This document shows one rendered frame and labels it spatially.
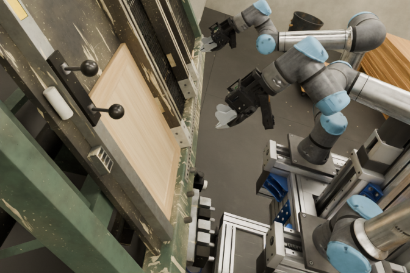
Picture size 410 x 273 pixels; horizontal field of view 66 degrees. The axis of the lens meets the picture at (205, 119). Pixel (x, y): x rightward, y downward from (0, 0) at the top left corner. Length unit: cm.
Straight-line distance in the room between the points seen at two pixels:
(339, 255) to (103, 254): 62
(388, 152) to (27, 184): 111
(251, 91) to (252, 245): 147
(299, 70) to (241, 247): 152
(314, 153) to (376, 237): 64
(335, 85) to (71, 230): 68
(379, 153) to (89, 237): 98
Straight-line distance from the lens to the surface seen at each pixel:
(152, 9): 166
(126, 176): 96
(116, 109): 75
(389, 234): 96
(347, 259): 101
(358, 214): 110
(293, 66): 80
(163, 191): 124
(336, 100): 81
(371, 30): 134
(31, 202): 71
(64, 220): 72
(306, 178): 160
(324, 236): 120
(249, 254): 213
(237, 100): 84
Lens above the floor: 190
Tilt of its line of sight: 36 degrees down
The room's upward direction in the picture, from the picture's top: 20 degrees clockwise
